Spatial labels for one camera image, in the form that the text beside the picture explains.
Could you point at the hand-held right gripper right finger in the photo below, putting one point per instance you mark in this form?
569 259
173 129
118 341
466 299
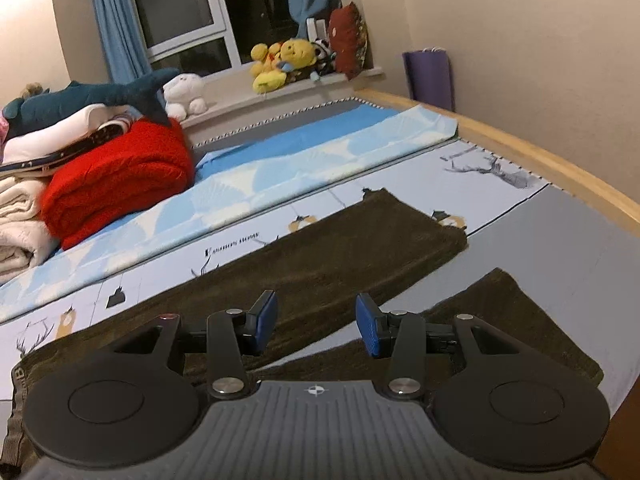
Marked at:
367 325

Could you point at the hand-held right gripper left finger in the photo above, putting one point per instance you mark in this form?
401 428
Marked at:
265 320

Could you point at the light blue patterned blanket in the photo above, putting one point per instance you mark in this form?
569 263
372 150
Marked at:
300 160

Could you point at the deer printed bed sheet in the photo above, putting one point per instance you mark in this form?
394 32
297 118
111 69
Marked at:
525 240

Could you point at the red folded blanket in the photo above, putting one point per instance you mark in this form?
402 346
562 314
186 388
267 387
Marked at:
115 180

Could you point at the white window sill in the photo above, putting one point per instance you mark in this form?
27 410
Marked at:
235 92

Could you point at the dark patterned folded cloth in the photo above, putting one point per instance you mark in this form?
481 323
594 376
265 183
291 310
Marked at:
107 131

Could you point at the cream folded blanket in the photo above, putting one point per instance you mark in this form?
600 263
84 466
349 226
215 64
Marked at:
20 230

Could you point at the yellow bear plush toy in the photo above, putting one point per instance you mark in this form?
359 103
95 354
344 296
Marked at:
296 54

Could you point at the black and white plush toy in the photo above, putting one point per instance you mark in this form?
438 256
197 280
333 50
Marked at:
322 57

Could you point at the white folded cloth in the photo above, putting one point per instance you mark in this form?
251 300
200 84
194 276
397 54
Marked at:
50 135

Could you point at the red cushion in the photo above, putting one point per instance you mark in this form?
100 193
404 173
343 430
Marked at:
347 40

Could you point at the blue shark plush toy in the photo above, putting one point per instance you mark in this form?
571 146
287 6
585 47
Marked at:
65 102

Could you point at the brown plush toy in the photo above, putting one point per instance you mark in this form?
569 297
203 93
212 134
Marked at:
32 90

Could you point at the white framed window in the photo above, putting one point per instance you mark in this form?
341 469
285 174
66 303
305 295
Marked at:
175 5

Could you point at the wooden bed frame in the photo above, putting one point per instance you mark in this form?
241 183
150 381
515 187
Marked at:
550 160

